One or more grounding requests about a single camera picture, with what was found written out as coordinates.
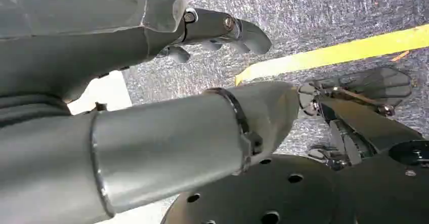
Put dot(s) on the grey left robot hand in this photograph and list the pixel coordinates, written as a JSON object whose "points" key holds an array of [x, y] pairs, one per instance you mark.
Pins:
{"points": [[161, 142]]}

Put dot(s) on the ribbed grey left arm sleeve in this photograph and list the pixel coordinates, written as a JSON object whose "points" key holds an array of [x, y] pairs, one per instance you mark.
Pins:
{"points": [[30, 110]]}

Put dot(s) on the black perforated robot plate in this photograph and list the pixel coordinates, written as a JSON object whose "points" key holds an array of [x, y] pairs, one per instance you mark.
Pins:
{"points": [[301, 195]]}

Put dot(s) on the yellow floor tape strip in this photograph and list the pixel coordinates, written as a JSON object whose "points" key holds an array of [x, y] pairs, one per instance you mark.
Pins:
{"points": [[335, 53]]}

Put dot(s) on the small orange floor scrap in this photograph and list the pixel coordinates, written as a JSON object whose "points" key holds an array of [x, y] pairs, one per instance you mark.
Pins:
{"points": [[401, 55]]}

